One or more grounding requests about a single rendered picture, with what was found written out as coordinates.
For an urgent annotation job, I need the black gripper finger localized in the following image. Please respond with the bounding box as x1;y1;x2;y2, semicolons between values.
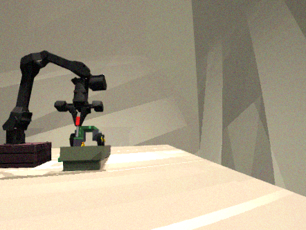
80;107;91;127
66;107;77;123

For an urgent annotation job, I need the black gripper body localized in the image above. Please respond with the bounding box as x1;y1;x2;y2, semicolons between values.
54;88;104;112

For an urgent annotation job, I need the red-headed stop pin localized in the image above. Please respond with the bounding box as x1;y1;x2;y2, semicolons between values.
75;116;80;137

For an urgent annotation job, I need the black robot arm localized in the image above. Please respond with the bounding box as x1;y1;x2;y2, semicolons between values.
2;50;107;145

